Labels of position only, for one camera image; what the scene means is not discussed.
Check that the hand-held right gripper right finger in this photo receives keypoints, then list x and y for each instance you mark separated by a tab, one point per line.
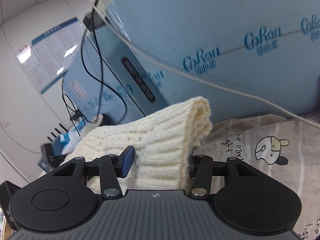
202	167

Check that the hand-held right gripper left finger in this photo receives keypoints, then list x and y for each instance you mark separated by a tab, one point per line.
128	160

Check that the white knit sweater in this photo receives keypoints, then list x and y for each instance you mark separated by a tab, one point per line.
155	140

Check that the blue and white packet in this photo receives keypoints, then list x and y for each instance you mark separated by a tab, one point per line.
71	137

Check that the black router with antennas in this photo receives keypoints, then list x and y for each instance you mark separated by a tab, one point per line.
57	135

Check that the cartoon printed blanket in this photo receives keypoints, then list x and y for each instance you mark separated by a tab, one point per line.
287	155

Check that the light blue carton with slot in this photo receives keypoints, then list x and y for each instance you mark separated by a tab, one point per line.
112	67

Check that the small black box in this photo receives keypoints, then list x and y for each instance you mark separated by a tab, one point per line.
7	200

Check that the black power adapter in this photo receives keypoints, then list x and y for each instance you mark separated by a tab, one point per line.
88	21

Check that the large light blue carton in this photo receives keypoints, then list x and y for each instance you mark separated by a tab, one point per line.
225	17

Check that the blue framed wall poster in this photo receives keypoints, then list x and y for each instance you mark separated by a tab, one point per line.
47	55

